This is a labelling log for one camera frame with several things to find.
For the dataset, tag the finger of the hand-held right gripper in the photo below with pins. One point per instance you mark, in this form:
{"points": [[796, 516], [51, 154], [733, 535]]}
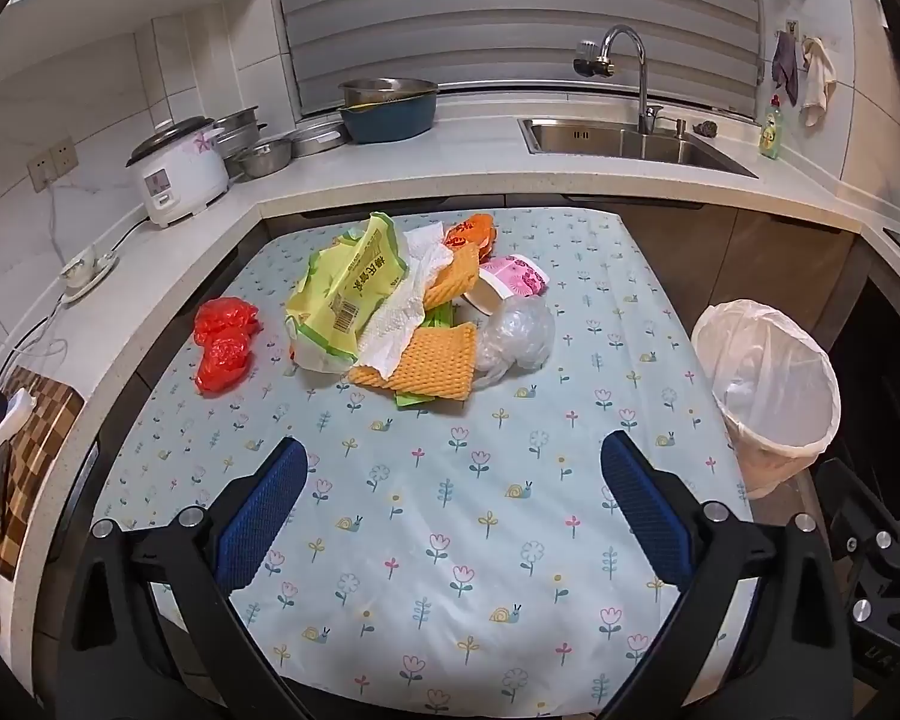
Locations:
{"points": [[855, 499]]}

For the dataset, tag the white paper towel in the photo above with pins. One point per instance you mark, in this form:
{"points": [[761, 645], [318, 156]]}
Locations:
{"points": [[394, 322]]}

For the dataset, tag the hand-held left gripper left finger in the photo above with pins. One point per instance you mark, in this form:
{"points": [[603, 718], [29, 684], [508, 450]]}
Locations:
{"points": [[262, 510]]}

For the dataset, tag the yellow green packaging bag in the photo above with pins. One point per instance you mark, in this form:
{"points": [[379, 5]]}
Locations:
{"points": [[352, 285]]}

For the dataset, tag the white power strip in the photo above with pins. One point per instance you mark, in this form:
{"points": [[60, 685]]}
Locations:
{"points": [[82, 271]]}

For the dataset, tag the stacked steel pot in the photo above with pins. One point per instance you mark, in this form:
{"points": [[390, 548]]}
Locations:
{"points": [[238, 131]]}

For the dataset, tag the floral light blue tablecloth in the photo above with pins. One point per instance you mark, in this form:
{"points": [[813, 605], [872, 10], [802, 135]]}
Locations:
{"points": [[435, 510]]}

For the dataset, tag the narrow orange foam net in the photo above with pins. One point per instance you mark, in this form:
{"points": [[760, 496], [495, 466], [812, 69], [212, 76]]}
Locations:
{"points": [[454, 277]]}

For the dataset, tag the steel basin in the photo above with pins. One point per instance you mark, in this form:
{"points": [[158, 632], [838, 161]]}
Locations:
{"points": [[386, 88]]}

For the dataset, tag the grey window blind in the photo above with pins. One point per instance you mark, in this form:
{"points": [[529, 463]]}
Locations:
{"points": [[510, 7]]}

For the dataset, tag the white kitchen counter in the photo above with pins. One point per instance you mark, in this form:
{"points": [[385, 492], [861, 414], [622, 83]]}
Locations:
{"points": [[457, 169]]}

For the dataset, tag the green cardboard box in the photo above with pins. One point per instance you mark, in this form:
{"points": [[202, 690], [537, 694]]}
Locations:
{"points": [[439, 317]]}

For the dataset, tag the blue plastic basin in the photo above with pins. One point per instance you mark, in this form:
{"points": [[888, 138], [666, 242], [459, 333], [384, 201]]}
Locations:
{"points": [[386, 126]]}

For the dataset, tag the green dish soap bottle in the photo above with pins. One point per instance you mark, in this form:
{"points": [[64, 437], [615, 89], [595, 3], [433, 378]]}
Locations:
{"points": [[770, 133]]}

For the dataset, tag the flat steel pan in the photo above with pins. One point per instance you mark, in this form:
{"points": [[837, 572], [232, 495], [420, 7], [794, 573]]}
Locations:
{"points": [[319, 139]]}

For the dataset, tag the grey hanging rag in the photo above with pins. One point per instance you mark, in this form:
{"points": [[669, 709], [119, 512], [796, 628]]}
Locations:
{"points": [[785, 67]]}

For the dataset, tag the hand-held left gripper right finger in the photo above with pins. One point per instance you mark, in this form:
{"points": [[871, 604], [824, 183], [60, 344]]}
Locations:
{"points": [[645, 510]]}

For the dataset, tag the clear plastic bag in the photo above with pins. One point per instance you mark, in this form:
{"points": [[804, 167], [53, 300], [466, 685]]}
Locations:
{"points": [[517, 337]]}

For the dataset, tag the white wall socket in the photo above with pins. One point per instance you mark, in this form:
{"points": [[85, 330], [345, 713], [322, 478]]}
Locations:
{"points": [[41, 172], [64, 155]]}

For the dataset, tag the dark scouring pad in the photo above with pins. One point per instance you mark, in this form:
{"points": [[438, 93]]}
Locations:
{"points": [[709, 128]]}

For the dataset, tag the chrome kitchen faucet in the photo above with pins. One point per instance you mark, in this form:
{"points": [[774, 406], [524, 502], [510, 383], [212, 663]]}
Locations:
{"points": [[641, 67]]}

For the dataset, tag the white bin with plastic liner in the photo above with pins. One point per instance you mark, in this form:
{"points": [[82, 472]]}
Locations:
{"points": [[769, 390]]}

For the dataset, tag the white rice cooker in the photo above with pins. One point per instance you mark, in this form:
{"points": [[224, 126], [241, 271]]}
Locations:
{"points": [[180, 172]]}

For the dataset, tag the white phone stand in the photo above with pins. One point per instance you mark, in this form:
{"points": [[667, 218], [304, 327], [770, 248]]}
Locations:
{"points": [[11, 424]]}

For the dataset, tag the red plastic bag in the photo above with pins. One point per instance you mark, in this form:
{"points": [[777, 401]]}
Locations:
{"points": [[225, 349]]}

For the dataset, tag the white hanging rag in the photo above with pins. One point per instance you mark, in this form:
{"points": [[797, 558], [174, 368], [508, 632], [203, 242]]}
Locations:
{"points": [[817, 79]]}

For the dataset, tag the orange plastic wrapper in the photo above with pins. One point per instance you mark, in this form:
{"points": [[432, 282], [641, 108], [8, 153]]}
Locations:
{"points": [[474, 234]]}

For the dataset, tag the brown base cabinet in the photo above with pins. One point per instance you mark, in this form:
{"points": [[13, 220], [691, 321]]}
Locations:
{"points": [[727, 255]]}

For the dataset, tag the stainless steel sink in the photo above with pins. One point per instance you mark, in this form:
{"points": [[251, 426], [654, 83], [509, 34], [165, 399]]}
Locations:
{"points": [[615, 141]]}

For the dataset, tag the pink patterned paper cup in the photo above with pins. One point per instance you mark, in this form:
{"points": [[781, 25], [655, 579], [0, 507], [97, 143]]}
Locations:
{"points": [[514, 279]]}

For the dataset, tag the checkered wooden cutting board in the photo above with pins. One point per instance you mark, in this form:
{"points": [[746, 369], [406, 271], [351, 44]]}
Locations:
{"points": [[37, 435]]}

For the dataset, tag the wide orange foam net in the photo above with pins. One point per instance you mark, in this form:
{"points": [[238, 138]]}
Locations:
{"points": [[427, 361]]}

